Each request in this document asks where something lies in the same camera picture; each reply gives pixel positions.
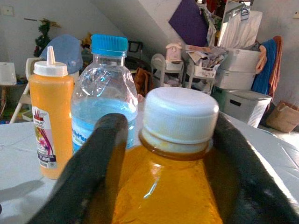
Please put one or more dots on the white high chair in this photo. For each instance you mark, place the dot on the white high chair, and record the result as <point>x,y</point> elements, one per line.
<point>30,65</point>

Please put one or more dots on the orange juice bottle white cap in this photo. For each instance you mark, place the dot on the orange juice bottle white cap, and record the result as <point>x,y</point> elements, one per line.
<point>168,182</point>

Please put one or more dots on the white hanging garment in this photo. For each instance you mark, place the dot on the white hanging garment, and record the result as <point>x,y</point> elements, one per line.
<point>240,32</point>

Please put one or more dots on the orange squeeze bottle white nozzle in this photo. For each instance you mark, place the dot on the orange squeeze bottle white nozzle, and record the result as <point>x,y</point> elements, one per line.
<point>51,93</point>

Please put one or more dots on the brown fabric bag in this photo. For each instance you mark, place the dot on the brown fabric bag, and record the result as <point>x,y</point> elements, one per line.
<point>142,81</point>

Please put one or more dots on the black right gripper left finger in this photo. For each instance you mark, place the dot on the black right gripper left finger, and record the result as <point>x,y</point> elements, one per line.
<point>88,168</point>

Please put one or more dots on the white shelf cart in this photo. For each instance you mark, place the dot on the white shelf cart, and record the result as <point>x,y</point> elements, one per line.
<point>172,66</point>
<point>203,72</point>

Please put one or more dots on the brown paper bag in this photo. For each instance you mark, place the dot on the brown paper bag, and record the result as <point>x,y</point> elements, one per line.
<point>282,116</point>

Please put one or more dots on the blue cloth cover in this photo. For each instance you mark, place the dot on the blue cloth cover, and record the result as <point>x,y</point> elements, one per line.
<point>65,51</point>

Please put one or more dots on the white wall switch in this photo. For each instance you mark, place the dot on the white wall switch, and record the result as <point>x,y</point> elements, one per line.
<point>8,10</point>

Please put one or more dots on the grey lidded storage box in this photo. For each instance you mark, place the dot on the grey lidded storage box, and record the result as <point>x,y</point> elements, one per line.
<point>250,107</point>

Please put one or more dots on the purple foam mat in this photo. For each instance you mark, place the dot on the purple foam mat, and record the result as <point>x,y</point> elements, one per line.
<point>189,23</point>

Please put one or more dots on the clear water bottle blue cap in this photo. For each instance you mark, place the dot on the clear water bottle blue cap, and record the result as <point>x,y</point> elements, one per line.
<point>105,81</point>

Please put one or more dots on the blue clothes hanger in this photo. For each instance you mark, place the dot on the blue clothes hanger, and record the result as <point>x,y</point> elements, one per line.
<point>244,14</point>

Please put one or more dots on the pink toy house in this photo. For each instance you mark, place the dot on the pink toy house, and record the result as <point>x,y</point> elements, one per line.
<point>174,51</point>

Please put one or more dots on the white plastic storage box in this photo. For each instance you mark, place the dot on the white plastic storage box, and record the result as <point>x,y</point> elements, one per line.
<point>233,79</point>

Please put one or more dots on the orange towel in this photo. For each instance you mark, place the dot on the orange towel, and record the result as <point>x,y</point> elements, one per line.
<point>278,60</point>

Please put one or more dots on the blue towel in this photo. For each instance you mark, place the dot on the blue towel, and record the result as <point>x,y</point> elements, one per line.
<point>265,70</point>

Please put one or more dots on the small green Christmas tree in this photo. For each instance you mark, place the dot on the small green Christmas tree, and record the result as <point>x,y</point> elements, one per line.
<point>43,35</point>

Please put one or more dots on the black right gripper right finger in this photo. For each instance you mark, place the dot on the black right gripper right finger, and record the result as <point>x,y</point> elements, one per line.
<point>252,182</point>

